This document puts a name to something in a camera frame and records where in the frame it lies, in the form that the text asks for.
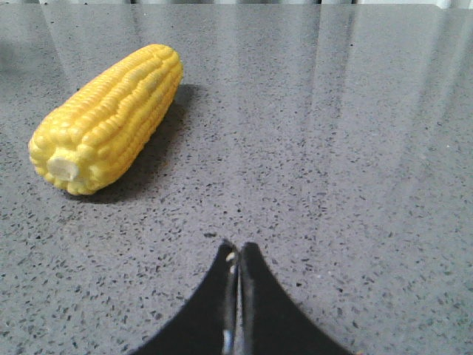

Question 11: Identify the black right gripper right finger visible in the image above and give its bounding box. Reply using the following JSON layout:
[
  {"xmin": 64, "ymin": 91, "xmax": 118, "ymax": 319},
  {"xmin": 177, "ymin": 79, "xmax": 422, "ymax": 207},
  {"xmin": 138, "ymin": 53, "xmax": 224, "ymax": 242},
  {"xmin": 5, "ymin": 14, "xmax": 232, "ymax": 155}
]
[{"xmin": 240, "ymin": 243, "xmax": 349, "ymax": 355}]

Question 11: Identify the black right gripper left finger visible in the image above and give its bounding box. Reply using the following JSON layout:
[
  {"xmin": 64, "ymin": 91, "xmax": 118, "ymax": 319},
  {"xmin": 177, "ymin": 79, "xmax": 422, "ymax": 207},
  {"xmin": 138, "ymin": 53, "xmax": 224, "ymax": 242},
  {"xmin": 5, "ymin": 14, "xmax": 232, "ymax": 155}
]
[{"xmin": 134, "ymin": 240, "xmax": 239, "ymax": 355}]

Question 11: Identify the yellow corn cob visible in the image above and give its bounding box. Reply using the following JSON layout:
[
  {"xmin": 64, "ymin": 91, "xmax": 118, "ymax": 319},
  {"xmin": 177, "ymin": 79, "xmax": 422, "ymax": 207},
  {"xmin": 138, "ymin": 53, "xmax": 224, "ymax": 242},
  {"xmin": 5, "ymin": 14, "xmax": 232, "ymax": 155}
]
[{"xmin": 28, "ymin": 44, "xmax": 183, "ymax": 195}]

